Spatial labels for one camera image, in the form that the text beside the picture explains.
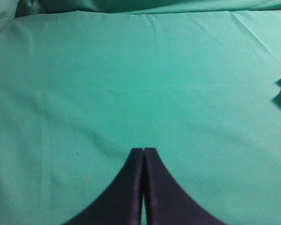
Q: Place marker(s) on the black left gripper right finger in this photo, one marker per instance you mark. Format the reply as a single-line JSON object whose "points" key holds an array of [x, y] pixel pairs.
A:
{"points": [[166, 202]]}

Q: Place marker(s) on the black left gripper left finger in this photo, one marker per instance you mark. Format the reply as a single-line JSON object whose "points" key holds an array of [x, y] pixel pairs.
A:
{"points": [[121, 202]]}

